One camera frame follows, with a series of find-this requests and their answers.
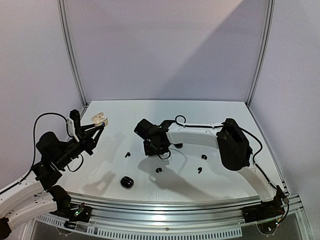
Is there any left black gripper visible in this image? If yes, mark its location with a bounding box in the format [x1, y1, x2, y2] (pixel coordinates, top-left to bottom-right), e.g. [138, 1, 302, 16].
[54, 122, 104, 169]

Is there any white earbud charging case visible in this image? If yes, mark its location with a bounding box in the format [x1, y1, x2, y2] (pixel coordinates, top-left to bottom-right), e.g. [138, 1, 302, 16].
[91, 112, 109, 127]

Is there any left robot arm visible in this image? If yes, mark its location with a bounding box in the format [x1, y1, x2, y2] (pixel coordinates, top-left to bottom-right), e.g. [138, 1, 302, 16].
[0, 123, 106, 240]

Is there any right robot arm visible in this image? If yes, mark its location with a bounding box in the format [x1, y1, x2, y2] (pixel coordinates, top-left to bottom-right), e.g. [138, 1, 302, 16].
[134, 118, 284, 218]

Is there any black oval charging case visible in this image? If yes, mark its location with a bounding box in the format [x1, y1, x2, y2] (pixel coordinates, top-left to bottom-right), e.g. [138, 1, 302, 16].
[174, 143, 183, 149]

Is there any glossy black charging case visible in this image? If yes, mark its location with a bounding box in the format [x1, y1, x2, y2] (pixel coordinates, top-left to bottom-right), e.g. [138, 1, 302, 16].
[120, 176, 134, 190]

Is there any black hook earbud centre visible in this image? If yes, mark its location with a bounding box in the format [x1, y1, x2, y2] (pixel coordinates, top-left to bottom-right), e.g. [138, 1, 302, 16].
[155, 168, 163, 173]

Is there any black hook earbud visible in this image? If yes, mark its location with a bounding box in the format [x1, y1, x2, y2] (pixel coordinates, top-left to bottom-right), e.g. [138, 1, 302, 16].
[201, 154, 208, 160]
[155, 168, 163, 173]

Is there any black hook earbud right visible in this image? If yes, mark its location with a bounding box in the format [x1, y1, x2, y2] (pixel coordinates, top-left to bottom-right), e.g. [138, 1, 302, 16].
[201, 154, 208, 160]

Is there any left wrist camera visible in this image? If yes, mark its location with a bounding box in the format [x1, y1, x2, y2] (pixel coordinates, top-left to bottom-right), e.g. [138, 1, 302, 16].
[66, 109, 80, 142]

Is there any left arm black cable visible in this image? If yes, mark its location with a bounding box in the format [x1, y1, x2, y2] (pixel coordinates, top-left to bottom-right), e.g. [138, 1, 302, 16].
[33, 112, 70, 143]

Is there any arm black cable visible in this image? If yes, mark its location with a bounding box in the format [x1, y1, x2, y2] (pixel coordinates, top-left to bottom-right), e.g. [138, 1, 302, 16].
[174, 114, 291, 201]
[33, 112, 70, 143]

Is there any aluminium front rail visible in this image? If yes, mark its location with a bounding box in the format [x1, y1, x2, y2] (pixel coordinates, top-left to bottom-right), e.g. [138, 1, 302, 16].
[29, 192, 305, 226]

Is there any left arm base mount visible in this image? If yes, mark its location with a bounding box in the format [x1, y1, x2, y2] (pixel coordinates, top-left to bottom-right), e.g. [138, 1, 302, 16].
[50, 200, 93, 223]

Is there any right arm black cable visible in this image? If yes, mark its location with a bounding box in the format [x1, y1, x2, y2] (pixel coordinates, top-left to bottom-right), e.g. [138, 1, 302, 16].
[174, 114, 291, 201]

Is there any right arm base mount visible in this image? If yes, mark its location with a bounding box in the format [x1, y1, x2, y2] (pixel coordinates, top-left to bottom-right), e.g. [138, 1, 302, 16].
[241, 202, 285, 223]

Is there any left aluminium frame post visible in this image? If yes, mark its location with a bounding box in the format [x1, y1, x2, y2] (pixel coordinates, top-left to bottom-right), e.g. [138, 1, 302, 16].
[57, 0, 89, 108]

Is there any aluminium frame post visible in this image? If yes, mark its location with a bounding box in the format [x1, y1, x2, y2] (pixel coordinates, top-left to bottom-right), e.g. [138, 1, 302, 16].
[57, 0, 89, 108]
[245, 0, 275, 109]

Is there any right aluminium frame post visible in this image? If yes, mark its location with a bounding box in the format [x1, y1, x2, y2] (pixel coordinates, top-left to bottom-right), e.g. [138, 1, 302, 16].
[245, 0, 275, 109]

